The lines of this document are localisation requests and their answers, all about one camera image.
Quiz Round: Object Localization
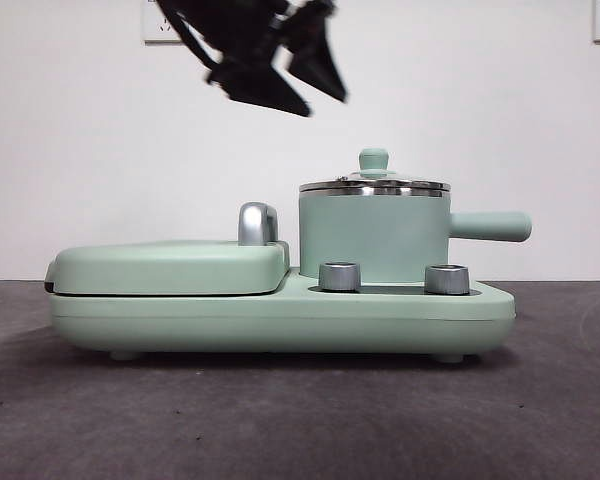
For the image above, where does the glass lid with green knob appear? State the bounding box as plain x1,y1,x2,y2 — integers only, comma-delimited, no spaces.
298,147,450,193

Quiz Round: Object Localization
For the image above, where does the silver control dial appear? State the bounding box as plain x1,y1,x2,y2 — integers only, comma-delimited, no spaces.
317,261,362,292
423,263,470,295

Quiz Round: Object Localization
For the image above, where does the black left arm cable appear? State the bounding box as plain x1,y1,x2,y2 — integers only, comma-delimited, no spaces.
167,7,226,69

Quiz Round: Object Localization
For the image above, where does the chrome griddle cover handle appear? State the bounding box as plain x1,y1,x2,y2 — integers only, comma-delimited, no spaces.
236,201,279,247

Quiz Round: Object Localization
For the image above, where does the mint green pot with handle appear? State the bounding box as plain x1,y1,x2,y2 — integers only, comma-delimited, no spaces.
297,187,532,282

